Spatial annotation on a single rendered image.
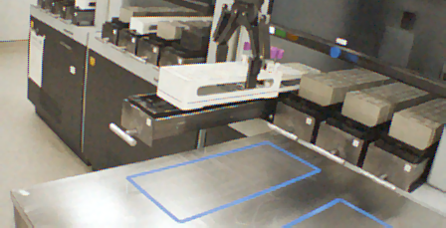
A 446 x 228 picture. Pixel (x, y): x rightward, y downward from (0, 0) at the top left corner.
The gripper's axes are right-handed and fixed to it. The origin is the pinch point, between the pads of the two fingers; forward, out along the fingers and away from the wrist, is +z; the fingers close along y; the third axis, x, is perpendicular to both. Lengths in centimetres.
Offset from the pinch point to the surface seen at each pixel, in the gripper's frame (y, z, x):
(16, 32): -362, 71, 62
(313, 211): 39.7, 10.1, -18.0
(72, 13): -137, 12, 20
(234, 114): -4.6, 13.2, 7.2
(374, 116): 23.5, 6.4, 29.6
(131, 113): -13.4, 13.1, -18.5
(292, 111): 2.5, 11.5, 21.8
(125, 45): -83, 15, 21
